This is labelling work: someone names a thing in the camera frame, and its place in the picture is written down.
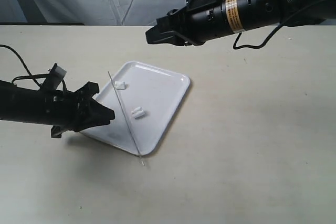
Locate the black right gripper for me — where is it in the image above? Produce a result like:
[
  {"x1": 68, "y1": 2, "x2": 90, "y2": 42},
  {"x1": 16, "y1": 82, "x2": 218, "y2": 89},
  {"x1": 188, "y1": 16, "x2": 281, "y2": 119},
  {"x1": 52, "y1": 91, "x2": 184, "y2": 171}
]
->
[{"x1": 145, "y1": 0, "x2": 278, "y2": 46}]

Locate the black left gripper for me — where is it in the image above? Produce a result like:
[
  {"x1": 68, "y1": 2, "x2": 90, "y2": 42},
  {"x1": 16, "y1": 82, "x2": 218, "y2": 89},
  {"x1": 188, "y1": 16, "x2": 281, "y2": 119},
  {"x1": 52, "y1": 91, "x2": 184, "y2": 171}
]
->
[{"x1": 44, "y1": 82, "x2": 115, "y2": 138}]

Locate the white marshmallow bottom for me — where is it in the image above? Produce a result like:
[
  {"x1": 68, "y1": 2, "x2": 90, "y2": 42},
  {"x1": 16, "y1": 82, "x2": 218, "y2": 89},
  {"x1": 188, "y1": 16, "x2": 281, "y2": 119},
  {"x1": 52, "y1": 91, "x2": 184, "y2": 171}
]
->
[{"x1": 114, "y1": 81, "x2": 127, "y2": 90}]

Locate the white marshmallow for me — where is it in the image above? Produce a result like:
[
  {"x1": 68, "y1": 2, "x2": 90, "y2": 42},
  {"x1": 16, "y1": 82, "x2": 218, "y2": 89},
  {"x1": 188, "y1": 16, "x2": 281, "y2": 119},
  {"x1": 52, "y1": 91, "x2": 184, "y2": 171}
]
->
[
  {"x1": 131, "y1": 107, "x2": 145, "y2": 119},
  {"x1": 114, "y1": 81, "x2": 127, "y2": 90},
  {"x1": 134, "y1": 109, "x2": 145, "y2": 119}
]

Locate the thin metal skewer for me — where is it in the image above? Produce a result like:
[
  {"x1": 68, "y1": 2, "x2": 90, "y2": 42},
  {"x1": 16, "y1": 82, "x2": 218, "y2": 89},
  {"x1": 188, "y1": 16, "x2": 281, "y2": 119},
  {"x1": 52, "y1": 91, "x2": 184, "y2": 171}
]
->
[{"x1": 107, "y1": 71, "x2": 145, "y2": 167}]

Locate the white marshmallow top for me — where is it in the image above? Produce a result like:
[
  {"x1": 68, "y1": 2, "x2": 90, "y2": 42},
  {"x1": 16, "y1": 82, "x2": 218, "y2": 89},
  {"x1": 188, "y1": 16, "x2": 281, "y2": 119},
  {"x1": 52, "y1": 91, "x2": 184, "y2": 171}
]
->
[{"x1": 131, "y1": 107, "x2": 145, "y2": 119}]

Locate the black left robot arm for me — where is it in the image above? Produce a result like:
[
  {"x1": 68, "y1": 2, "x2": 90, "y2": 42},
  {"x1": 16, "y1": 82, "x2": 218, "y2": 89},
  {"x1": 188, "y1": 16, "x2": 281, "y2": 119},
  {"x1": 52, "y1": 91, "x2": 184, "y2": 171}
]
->
[{"x1": 1, "y1": 81, "x2": 115, "y2": 138}]

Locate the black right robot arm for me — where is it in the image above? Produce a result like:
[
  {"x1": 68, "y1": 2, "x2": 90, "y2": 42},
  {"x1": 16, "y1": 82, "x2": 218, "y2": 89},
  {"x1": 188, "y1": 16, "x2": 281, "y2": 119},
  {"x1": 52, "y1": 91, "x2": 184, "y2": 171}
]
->
[{"x1": 145, "y1": 0, "x2": 335, "y2": 46}]

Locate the white rectangular plastic tray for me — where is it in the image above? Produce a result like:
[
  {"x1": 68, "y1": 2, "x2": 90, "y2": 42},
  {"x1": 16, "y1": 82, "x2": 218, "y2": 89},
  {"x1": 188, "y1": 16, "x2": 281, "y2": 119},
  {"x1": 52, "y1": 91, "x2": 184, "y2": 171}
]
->
[{"x1": 81, "y1": 61, "x2": 191, "y2": 155}]

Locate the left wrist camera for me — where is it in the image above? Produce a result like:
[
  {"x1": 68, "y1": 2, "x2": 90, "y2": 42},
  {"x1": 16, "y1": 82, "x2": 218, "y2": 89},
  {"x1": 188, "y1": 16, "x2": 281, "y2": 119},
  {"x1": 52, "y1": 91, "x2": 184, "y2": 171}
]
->
[{"x1": 42, "y1": 63, "x2": 67, "y2": 90}]

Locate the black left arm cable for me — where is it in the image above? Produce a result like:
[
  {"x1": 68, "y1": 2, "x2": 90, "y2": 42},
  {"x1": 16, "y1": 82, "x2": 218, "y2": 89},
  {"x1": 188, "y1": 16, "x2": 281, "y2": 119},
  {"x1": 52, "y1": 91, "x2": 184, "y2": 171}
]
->
[{"x1": 0, "y1": 44, "x2": 69, "y2": 93}]

